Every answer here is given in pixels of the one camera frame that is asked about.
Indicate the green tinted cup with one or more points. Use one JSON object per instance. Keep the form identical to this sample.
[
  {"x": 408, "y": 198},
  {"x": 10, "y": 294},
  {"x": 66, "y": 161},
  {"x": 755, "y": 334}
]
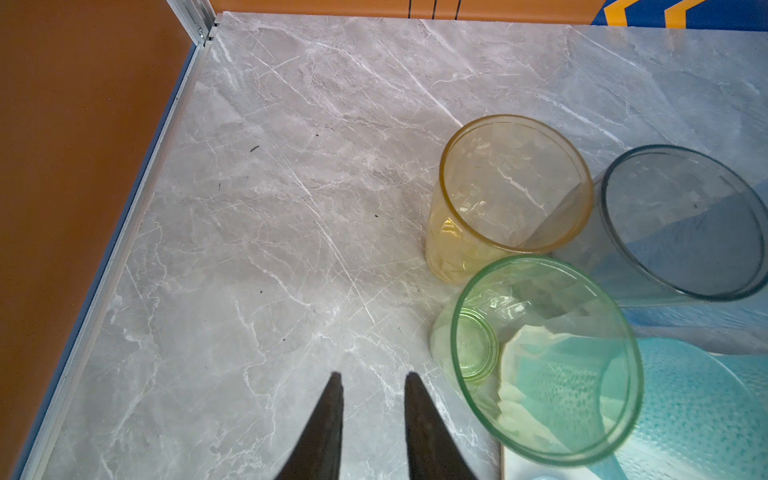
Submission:
[{"x": 544, "y": 358}]

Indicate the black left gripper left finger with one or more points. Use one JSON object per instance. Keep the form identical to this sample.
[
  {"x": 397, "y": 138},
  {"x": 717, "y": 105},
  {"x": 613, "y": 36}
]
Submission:
[{"x": 317, "y": 454}]

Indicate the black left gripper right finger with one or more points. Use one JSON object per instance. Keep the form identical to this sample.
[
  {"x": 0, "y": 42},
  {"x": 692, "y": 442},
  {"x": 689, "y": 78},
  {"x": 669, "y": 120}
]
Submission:
[{"x": 431, "y": 451}]

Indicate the yellow-brown tinted cup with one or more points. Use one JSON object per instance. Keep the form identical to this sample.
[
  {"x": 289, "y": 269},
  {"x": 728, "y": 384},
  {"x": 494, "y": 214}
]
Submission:
[{"x": 507, "y": 185}]

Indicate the cream rectangular tray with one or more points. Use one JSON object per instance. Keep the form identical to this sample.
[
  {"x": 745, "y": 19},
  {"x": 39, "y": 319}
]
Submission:
[{"x": 515, "y": 467}]

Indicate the grey smoked cup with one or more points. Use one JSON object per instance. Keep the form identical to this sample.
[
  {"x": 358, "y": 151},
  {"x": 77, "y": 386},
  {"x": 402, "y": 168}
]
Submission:
[{"x": 642, "y": 191}]

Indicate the left aluminium corner post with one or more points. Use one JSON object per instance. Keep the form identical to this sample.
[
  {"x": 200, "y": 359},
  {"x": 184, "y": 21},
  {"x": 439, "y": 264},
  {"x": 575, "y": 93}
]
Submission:
[{"x": 197, "y": 17}]

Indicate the teal textured cup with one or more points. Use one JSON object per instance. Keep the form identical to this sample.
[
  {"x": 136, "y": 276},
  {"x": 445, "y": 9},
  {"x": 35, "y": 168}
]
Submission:
[{"x": 704, "y": 416}]

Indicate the light blue cup left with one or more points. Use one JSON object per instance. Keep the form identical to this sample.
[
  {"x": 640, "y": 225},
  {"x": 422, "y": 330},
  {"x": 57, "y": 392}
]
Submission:
[{"x": 720, "y": 312}]

